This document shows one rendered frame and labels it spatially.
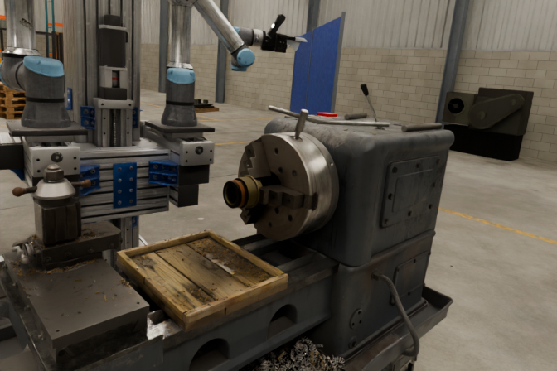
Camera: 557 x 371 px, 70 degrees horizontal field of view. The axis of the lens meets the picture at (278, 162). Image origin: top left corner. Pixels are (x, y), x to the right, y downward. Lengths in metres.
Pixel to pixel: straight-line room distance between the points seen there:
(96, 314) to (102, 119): 1.02
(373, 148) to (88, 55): 1.16
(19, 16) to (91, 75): 0.30
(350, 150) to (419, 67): 10.81
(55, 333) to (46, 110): 0.93
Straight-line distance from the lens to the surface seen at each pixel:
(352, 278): 1.27
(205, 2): 1.74
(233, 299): 0.96
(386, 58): 12.44
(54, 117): 1.56
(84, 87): 1.79
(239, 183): 1.06
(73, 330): 0.78
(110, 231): 1.01
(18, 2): 1.70
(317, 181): 1.08
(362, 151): 1.14
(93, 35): 1.77
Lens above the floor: 1.40
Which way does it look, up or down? 12 degrees down
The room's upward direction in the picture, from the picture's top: 5 degrees clockwise
